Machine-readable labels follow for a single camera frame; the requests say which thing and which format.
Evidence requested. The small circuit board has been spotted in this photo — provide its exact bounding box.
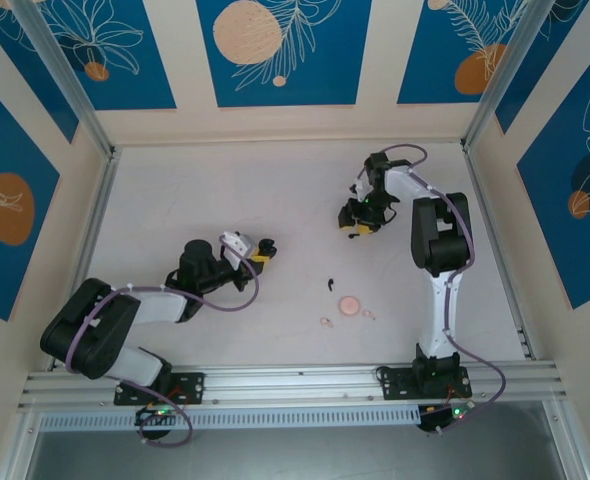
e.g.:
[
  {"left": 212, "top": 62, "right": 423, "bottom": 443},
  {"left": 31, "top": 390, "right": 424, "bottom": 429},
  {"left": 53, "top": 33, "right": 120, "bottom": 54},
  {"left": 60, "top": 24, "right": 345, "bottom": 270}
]
[
  {"left": 417, "top": 402, "right": 477, "bottom": 435},
  {"left": 134, "top": 405, "right": 182, "bottom": 427}
]

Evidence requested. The grey metal panel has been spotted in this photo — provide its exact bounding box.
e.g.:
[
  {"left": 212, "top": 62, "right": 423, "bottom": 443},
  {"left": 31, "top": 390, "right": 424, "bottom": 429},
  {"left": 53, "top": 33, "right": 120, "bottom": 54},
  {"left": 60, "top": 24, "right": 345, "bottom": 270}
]
[{"left": 24, "top": 429, "right": 569, "bottom": 480}]

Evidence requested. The purple cable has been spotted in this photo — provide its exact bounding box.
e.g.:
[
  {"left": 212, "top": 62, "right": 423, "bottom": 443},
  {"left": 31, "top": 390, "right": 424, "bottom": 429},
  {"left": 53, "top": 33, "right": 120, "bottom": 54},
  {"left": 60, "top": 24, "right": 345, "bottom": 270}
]
[
  {"left": 66, "top": 233, "right": 260, "bottom": 447},
  {"left": 355, "top": 143, "right": 507, "bottom": 436}
]

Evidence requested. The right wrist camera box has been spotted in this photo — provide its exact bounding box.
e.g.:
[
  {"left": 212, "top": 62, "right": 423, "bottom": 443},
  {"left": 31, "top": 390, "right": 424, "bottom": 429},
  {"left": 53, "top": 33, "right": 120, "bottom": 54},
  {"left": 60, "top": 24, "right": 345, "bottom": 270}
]
[{"left": 349, "top": 172, "right": 372, "bottom": 202}]

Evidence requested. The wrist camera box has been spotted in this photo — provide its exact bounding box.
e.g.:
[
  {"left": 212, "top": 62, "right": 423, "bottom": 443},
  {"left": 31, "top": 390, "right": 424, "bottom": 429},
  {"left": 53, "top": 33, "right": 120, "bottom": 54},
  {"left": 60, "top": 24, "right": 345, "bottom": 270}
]
[
  {"left": 218, "top": 231, "right": 252, "bottom": 266},
  {"left": 349, "top": 172, "right": 372, "bottom": 202}
]

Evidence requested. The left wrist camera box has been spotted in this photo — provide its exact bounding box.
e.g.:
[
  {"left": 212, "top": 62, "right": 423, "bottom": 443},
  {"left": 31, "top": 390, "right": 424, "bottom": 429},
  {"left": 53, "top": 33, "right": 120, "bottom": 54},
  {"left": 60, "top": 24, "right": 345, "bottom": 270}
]
[{"left": 218, "top": 231, "right": 252, "bottom": 266}]

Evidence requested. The aluminium table side rail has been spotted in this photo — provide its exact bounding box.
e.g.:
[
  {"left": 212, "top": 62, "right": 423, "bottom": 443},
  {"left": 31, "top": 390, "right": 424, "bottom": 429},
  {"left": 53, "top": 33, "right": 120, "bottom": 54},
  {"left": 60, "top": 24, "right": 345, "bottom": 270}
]
[
  {"left": 462, "top": 142, "right": 537, "bottom": 362},
  {"left": 48, "top": 147, "right": 122, "bottom": 372}
]

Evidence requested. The aluminium mounting rail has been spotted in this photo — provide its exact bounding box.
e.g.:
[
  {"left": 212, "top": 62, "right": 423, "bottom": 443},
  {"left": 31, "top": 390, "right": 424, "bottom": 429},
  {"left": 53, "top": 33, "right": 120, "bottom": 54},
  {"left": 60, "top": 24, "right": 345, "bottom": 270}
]
[{"left": 17, "top": 360, "right": 570, "bottom": 412}]

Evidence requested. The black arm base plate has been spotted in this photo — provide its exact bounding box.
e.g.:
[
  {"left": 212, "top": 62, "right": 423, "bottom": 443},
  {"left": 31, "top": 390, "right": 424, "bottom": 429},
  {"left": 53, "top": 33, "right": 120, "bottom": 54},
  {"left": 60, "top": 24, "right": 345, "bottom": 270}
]
[
  {"left": 377, "top": 366, "right": 474, "bottom": 402},
  {"left": 113, "top": 371, "right": 207, "bottom": 407}
]

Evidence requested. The grey slotted cable duct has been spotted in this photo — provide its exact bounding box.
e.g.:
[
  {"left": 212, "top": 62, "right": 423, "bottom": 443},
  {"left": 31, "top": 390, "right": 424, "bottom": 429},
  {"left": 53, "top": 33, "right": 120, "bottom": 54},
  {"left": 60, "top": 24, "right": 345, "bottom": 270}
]
[{"left": 38, "top": 404, "right": 422, "bottom": 433}]

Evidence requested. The aluminium frame post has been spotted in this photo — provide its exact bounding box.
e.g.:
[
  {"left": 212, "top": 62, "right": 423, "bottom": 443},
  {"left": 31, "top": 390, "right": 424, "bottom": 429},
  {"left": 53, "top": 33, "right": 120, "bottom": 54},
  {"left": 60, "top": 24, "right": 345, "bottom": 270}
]
[
  {"left": 462, "top": 0, "right": 551, "bottom": 151},
  {"left": 10, "top": 0, "right": 117, "bottom": 157}
]

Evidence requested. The aluminium frame leg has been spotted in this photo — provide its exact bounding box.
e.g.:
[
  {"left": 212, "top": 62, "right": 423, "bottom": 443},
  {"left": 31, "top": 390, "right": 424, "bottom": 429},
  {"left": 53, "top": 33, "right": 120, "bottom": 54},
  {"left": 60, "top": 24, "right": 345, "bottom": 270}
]
[
  {"left": 542, "top": 399, "right": 590, "bottom": 480},
  {"left": 0, "top": 409, "right": 44, "bottom": 480}
]

